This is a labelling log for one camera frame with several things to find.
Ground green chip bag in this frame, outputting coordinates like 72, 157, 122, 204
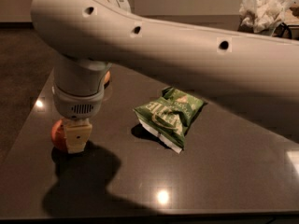
134, 87, 205, 154

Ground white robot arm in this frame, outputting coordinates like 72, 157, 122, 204
31, 0, 299, 141

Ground red apple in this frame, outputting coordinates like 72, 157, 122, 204
50, 119, 67, 153

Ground orange round fruit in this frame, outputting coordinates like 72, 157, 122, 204
104, 71, 110, 85

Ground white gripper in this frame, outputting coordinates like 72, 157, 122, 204
52, 55, 111, 154

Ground crumpled white paper tissues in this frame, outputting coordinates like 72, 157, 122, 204
239, 0, 296, 34

